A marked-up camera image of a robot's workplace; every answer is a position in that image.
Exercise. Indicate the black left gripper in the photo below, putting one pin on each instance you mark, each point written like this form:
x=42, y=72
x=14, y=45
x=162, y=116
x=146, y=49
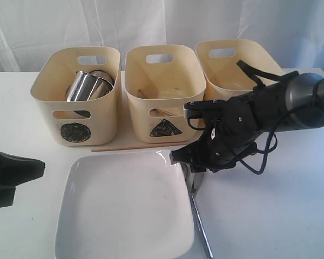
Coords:
x=14, y=171

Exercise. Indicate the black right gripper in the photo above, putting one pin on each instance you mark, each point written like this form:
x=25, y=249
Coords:
x=230, y=129

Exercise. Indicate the steel spoon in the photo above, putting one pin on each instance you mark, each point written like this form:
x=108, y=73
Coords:
x=187, y=175

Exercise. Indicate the steel table knife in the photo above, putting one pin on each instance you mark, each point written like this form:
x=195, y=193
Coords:
x=195, y=181

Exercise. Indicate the small steel fork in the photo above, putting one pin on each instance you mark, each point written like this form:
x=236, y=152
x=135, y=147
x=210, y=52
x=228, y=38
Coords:
x=168, y=113

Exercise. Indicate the wooden chopstick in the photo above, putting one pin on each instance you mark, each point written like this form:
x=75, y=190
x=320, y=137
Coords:
x=156, y=110
x=136, y=146

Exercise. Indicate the white square plate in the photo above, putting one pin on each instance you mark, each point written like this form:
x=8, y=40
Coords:
x=129, y=205

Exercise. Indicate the steel mug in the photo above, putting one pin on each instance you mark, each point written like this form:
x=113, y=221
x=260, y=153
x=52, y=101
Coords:
x=104, y=75

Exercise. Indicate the steel mug sideways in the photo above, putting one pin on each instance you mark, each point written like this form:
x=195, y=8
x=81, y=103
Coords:
x=87, y=87

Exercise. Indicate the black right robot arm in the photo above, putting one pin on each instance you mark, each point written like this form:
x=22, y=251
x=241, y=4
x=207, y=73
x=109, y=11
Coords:
x=293, y=102

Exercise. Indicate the cream bin with circle mark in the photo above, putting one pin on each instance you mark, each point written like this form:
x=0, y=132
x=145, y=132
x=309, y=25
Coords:
x=58, y=73

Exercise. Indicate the cream bin with triangle mark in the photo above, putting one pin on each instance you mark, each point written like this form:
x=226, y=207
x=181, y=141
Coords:
x=170, y=76

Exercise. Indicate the cream bin with square mark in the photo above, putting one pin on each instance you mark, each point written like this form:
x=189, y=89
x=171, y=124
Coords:
x=224, y=79

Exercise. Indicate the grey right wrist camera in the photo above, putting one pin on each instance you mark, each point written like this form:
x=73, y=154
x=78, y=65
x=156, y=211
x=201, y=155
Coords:
x=204, y=109

